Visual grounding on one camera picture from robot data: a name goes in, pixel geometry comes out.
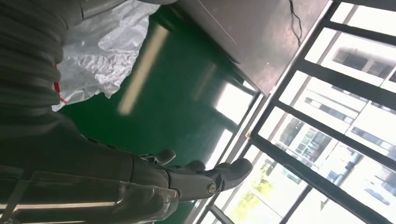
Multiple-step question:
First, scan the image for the black window frame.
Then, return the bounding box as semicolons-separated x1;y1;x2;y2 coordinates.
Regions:
191;0;396;224

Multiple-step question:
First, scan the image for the green conveyor belt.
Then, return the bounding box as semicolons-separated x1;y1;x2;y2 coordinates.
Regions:
58;5;264;224

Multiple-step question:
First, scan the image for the clear plastic wrist cover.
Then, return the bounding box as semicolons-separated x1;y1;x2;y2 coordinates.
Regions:
0;171;181;224

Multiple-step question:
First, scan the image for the black floor cable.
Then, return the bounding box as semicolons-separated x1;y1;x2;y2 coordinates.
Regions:
288;0;303;48

